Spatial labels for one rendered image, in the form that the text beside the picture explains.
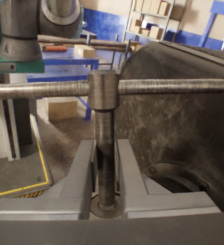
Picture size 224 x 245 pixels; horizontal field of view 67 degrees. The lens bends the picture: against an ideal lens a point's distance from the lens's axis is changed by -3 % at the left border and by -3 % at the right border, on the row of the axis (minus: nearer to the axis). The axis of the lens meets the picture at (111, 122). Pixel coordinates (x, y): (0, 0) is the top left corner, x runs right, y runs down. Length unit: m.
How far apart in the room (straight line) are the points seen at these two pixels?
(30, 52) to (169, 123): 0.71
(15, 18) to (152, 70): 0.66
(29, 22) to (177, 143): 0.74
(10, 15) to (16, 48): 0.12
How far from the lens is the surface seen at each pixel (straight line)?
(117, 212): 0.18
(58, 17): 0.79
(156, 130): 0.33
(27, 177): 1.35
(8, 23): 0.88
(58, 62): 1.96
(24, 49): 0.88
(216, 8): 3.42
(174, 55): 0.30
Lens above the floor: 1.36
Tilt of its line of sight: 32 degrees down
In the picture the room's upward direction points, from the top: 13 degrees clockwise
